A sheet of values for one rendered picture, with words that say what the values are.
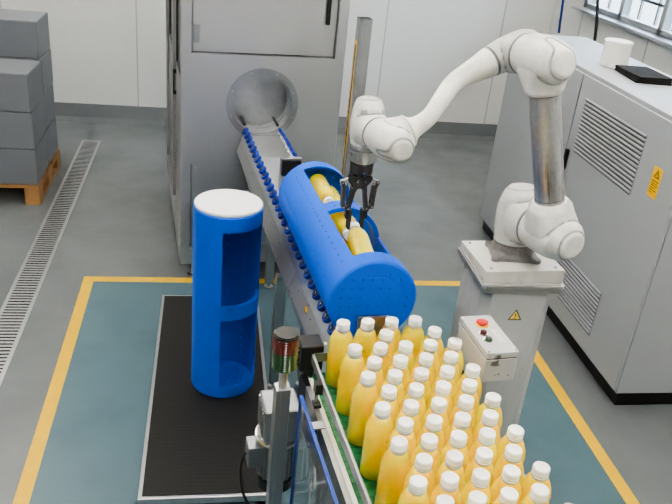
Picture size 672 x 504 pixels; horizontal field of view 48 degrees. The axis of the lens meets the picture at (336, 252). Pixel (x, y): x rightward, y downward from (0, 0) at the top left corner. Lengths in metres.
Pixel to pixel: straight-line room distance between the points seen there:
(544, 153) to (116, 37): 5.40
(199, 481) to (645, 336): 2.20
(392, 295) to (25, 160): 3.73
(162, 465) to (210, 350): 0.53
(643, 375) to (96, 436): 2.62
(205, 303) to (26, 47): 3.09
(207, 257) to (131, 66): 4.51
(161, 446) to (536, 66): 2.02
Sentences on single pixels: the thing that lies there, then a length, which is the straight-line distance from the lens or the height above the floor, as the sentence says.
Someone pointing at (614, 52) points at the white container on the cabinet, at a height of 1.53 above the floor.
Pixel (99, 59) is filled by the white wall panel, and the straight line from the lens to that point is 7.43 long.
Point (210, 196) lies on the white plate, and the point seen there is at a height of 1.04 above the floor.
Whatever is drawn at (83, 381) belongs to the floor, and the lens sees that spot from 3.82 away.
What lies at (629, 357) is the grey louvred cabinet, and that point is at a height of 0.30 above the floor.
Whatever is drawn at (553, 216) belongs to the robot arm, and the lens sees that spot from 2.60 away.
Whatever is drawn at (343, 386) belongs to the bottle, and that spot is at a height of 1.00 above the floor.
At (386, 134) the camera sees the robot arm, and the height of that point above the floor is 1.60.
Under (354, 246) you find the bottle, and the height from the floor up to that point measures 1.20.
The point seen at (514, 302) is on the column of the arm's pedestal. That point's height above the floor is 0.92.
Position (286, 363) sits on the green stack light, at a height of 1.19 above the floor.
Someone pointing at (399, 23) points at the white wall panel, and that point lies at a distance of 7.47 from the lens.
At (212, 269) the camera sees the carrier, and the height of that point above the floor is 0.79.
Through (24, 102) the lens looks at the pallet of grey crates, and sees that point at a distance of 5.47.
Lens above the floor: 2.25
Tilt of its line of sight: 26 degrees down
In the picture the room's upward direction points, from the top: 6 degrees clockwise
